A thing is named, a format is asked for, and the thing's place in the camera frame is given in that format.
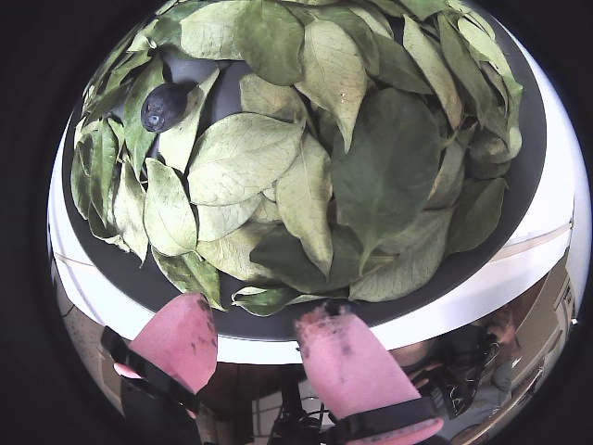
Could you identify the pink padded gripper finger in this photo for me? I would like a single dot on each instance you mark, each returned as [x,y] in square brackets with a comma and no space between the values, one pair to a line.
[180,343]
[352,371]

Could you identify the dark blueberry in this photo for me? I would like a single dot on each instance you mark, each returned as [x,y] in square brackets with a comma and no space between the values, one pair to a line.
[158,109]

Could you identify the dark grey round bowl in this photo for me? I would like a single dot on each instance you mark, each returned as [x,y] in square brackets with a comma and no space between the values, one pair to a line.
[528,153]

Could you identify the small curled green leaf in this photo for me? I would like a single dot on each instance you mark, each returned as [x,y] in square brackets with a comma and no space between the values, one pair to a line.
[268,301]

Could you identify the black binder clip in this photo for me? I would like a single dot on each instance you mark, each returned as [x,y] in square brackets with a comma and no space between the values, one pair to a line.
[451,394]

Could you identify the broad pale green leaf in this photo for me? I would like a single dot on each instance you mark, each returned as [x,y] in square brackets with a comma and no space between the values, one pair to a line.
[241,157]

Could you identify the large dark green leaf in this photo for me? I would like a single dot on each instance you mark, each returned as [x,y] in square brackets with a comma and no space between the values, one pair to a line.
[384,176]

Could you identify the pointed pale green leaf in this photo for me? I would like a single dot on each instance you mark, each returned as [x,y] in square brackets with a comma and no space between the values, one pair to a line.
[180,134]

